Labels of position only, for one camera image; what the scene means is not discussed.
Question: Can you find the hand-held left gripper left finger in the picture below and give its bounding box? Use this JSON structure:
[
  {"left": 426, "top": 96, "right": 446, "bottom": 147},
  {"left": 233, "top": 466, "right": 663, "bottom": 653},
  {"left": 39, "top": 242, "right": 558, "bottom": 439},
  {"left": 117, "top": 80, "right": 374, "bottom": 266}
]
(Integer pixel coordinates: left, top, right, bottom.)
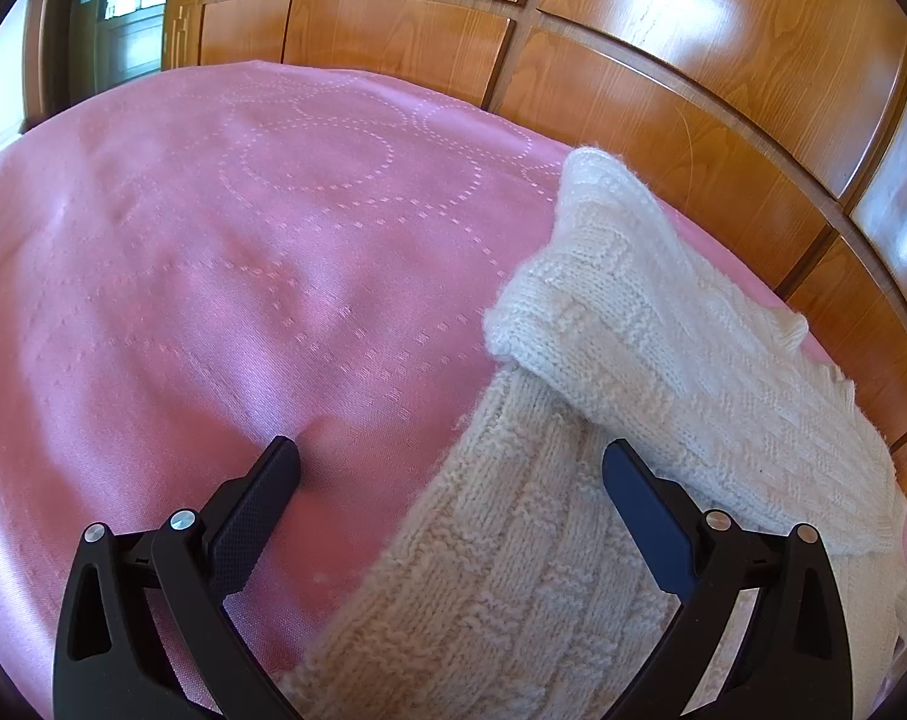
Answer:
[{"left": 52, "top": 435, "right": 305, "bottom": 720}]

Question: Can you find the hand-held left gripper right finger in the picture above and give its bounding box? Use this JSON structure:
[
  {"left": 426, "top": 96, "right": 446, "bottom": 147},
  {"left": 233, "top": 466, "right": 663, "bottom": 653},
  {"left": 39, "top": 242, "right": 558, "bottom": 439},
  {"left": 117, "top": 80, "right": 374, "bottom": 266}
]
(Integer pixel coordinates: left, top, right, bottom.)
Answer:
[{"left": 602, "top": 439, "right": 857, "bottom": 720}]

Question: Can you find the white knitted sweater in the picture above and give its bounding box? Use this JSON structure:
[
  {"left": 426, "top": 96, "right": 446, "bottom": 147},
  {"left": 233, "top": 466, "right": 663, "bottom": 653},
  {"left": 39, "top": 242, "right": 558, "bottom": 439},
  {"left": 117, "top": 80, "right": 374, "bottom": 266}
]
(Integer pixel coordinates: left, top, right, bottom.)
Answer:
[{"left": 277, "top": 146, "right": 907, "bottom": 720}]

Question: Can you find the pink bed sheet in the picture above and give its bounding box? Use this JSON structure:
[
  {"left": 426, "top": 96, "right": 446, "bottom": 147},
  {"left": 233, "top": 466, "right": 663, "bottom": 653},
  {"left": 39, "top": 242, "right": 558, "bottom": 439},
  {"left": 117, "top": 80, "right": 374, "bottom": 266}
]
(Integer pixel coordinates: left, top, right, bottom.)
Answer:
[{"left": 0, "top": 58, "right": 907, "bottom": 720}]

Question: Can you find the wooden wardrobe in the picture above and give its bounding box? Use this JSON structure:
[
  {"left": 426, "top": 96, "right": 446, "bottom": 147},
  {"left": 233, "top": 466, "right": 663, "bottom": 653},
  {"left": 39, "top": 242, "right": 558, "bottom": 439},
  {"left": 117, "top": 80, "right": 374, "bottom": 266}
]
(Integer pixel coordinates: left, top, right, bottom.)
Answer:
[{"left": 164, "top": 0, "right": 907, "bottom": 485}]

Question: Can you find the wooden glass door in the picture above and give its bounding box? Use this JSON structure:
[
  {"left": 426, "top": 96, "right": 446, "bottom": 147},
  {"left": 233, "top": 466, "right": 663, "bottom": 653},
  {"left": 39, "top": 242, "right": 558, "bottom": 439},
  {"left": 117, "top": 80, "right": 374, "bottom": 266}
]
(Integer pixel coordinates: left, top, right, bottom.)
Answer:
[{"left": 22, "top": 0, "right": 222, "bottom": 128}]

